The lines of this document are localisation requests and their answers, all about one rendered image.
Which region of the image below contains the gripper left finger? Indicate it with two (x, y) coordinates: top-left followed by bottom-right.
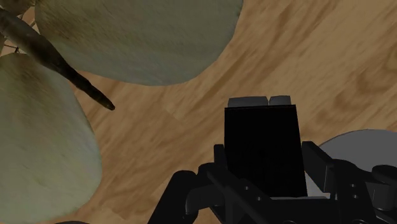
(148, 96), (270, 224)

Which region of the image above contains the grey round plate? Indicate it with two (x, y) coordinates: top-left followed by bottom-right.
(305, 129), (397, 199)

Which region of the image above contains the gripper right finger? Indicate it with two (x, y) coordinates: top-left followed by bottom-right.
(268, 95), (397, 224)

